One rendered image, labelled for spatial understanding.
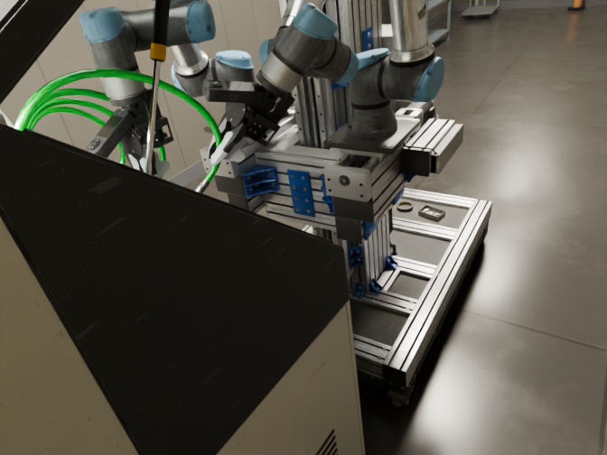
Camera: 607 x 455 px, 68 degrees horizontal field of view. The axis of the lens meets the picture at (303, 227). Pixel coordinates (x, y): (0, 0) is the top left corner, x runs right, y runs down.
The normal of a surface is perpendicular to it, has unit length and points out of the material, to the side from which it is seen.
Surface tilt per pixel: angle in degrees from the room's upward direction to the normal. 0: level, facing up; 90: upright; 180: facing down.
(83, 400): 90
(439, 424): 0
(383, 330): 0
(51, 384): 90
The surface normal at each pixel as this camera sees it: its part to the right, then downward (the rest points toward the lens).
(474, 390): -0.13, -0.83
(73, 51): 0.84, 0.19
